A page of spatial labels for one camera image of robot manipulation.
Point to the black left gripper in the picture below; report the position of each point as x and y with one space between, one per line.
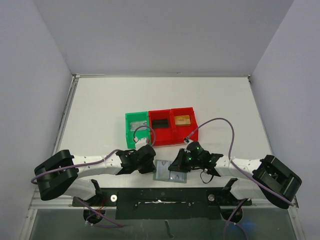
149 168

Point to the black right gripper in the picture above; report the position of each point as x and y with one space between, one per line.
180 162

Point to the green leather card holder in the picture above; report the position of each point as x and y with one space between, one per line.
163 173

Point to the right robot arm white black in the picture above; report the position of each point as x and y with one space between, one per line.
266 178

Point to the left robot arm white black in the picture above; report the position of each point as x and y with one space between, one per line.
71 175

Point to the silver card in green bin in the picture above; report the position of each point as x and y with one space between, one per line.
135 124

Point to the black card in red bin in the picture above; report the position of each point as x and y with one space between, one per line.
160 123

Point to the orange card in red bin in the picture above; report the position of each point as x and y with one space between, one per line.
182 120

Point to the red bin right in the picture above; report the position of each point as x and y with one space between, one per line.
181 132

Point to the red bin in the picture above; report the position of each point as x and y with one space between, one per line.
181 132
163 136

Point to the green plastic bin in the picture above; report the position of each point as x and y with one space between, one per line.
141 133

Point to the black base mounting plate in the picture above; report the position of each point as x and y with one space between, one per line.
166 203

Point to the red bin middle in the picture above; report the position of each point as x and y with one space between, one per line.
163 136

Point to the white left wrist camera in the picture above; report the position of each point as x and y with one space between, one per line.
141 142

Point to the aluminium frame rail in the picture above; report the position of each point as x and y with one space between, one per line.
63 202

